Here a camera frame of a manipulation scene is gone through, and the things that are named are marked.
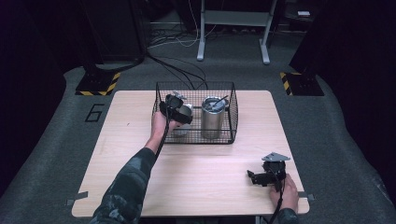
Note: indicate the black yellow striped stand base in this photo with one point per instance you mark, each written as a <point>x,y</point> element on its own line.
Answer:
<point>303,84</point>
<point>96,84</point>

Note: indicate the steel tumbler with lid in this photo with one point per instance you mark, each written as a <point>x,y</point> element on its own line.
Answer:
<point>211,124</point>

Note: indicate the black cabinet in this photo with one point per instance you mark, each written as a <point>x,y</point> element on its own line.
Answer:
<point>118,31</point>

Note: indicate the white metal desk frame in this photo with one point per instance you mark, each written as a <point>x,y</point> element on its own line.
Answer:
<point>233,18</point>

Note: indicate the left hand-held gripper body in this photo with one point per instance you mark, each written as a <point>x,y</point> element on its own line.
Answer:
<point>172,102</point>

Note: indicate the grey tape strip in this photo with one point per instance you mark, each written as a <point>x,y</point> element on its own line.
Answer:
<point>306,196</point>
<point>77,197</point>

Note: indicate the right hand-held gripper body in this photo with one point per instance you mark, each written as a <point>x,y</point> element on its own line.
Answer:
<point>275,171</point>

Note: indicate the person's left hand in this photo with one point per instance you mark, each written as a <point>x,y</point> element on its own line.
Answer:
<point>158,129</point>

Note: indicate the small white box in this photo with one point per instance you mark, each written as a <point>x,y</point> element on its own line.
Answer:
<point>303,13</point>

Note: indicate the person's right hand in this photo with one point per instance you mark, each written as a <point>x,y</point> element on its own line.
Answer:
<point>289,197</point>

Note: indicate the black straw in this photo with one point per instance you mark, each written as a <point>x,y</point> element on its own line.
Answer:
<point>221,100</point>

